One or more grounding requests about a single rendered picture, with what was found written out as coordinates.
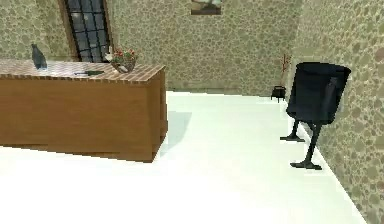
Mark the dark grey bottle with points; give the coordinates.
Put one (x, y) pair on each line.
(38, 58)

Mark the brown wooden counter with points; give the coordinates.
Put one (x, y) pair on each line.
(83, 110)

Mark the framed wall picture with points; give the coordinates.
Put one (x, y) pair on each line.
(206, 7)

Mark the brown framed window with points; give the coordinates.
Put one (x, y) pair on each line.
(88, 30)

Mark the flat black utensil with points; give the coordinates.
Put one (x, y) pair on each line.
(89, 72)

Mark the black bin on legs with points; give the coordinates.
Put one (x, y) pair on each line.
(316, 96)

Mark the flower bowl with red blooms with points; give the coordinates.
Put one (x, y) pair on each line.
(123, 61)

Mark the red twig plant black pot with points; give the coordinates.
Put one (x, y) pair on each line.
(280, 87)

